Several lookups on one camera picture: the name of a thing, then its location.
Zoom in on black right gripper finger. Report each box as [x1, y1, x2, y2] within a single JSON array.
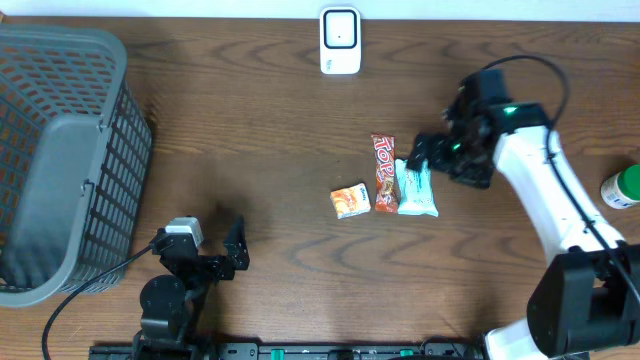
[[406, 133, 452, 173], [449, 163, 495, 189]]

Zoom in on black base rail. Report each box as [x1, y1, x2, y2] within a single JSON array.
[[88, 340, 484, 360]]

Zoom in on light green tissue pack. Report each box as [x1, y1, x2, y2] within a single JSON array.
[[395, 159, 439, 217]]

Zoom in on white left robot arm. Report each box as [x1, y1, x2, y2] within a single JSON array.
[[132, 216, 250, 359]]

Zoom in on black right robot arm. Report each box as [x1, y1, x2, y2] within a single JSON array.
[[409, 69, 639, 359]]

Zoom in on grey plastic basket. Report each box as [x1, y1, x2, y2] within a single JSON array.
[[1, 25, 152, 308]]

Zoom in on small orange box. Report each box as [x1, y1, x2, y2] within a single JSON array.
[[330, 183, 371, 219]]

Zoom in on green lid jar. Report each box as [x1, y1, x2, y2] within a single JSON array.
[[600, 164, 640, 209]]

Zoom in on red chocolate bar wrapper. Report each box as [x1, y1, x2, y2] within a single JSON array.
[[371, 133, 398, 213]]

